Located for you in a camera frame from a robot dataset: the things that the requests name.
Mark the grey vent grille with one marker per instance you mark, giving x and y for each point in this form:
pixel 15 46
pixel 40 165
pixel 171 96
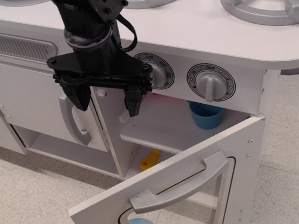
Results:
pixel 25 51

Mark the white cabinet door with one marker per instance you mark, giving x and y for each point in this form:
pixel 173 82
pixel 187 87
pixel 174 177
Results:
pixel 29 99

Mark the yellow plastic toy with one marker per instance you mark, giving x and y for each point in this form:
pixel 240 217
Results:
pixel 150 160

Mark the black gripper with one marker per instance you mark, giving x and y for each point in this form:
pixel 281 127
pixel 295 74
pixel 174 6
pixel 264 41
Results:
pixel 108 65

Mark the grey oven knob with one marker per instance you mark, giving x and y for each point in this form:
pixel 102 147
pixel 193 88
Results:
pixel 211 82
pixel 163 75

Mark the blue plastic cup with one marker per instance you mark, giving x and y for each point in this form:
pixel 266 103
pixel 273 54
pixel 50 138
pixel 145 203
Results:
pixel 206 116

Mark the grey left oven knob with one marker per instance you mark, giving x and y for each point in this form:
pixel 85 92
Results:
pixel 163 75

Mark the grey cabinet door handle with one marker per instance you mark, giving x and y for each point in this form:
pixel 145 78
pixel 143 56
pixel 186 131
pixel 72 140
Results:
pixel 80 136

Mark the white oven door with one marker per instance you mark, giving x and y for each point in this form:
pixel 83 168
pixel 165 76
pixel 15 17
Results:
pixel 229 160

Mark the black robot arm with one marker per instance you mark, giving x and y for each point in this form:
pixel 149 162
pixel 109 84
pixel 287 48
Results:
pixel 91 23

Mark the grey oven door handle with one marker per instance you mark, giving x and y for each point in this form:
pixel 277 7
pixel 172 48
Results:
pixel 147 201

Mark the white toy kitchen body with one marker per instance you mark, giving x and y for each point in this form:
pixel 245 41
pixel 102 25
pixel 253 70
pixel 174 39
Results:
pixel 185 33

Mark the grey right oven knob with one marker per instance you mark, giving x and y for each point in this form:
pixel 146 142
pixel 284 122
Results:
pixel 211 82

